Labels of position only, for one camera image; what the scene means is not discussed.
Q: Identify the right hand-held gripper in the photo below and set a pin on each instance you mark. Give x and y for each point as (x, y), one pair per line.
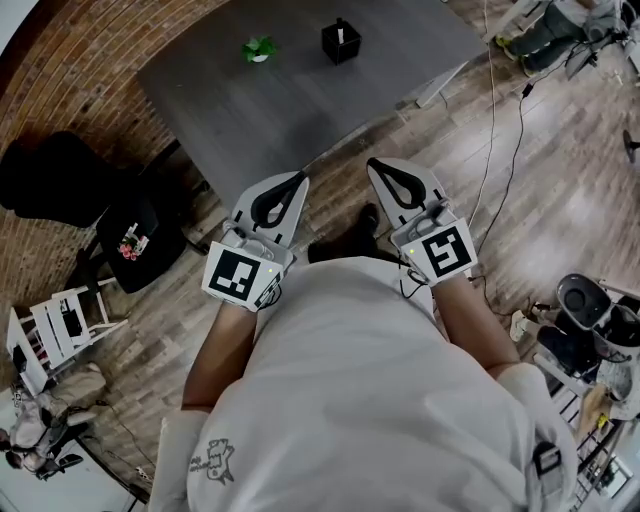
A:
(447, 252)

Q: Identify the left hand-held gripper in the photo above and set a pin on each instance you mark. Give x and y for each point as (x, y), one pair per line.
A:
(235, 277)

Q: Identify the black cube holder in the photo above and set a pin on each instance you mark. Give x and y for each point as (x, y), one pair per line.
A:
(345, 50)

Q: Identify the white stick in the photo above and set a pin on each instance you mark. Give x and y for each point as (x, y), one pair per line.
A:
(340, 34)

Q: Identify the person's right forearm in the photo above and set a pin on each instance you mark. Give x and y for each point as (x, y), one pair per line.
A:
(475, 330)

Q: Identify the person's left forearm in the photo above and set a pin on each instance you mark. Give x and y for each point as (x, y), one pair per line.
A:
(220, 360)

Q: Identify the person's black shoe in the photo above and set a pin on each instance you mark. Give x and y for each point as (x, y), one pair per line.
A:
(362, 227)

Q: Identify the white table leg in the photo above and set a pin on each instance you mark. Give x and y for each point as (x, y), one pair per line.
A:
(440, 85)

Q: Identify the pink flowers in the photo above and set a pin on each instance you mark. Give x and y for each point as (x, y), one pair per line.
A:
(130, 251)

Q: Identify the small green potted plant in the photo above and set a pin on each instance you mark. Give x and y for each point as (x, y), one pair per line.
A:
(259, 48)

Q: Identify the grey round bin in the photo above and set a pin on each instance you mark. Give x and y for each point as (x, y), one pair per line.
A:
(582, 300)

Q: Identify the person's white t-shirt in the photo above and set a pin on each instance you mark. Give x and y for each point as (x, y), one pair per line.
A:
(370, 395)

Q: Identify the black office chair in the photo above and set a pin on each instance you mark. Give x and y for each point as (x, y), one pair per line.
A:
(55, 180)

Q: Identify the white small rack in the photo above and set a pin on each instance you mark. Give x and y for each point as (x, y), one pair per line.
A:
(60, 330)

